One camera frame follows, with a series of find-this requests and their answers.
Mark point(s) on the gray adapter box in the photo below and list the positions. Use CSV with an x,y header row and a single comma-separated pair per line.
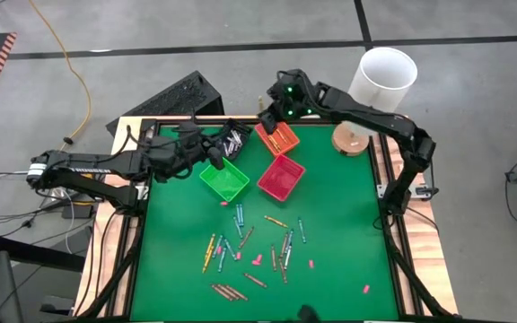
x,y
422,192

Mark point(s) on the pile of grey crayons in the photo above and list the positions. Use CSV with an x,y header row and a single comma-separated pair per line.
x,y
228,145

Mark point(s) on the green plastic basket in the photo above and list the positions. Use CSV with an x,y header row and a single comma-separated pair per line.
x,y
227,184

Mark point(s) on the brown crayon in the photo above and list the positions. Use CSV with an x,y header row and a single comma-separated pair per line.
x,y
254,280
273,257
236,292
246,237
228,291
220,291
284,246
282,270

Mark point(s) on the yellow crayon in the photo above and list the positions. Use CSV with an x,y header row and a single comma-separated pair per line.
x,y
260,103
273,142
277,140
279,144
206,262
210,244
275,221
282,136

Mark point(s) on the black furniture foot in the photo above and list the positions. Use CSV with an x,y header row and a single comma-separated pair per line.
x,y
56,306

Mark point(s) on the black floor beam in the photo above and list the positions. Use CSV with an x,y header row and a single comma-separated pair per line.
x,y
34,253

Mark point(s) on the green table mat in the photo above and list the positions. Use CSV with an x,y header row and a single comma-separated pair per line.
x,y
353,233

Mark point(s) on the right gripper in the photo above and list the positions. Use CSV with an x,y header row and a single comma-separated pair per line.
x,y
292,101

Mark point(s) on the black plastic basket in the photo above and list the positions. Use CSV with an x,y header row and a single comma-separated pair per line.
x,y
242,149

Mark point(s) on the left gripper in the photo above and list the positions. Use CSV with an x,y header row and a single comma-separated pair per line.
x,y
173,154

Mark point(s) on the orange plastic basket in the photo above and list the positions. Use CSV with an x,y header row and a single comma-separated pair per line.
x,y
293,141

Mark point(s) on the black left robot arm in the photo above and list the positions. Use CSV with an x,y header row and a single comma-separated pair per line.
x,y
83,170

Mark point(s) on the white shade wooden lamp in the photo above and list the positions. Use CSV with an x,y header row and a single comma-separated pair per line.
x,y
382,76

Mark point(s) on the black diagonal frame strut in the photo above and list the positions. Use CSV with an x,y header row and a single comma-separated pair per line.
x,y
413,278
115,278

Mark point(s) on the black table frame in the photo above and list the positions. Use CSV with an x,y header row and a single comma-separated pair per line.
x,y
169,121

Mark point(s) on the blue crayon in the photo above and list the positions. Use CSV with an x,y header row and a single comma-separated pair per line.
x,y
301,230
219,261
241,214
237,226
216,242
229,249
289,238
288,256
238,214

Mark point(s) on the red plastic basket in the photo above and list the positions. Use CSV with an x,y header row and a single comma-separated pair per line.
x,y
281,178

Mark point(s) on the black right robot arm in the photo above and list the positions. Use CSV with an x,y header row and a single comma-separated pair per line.
x,y
375,119

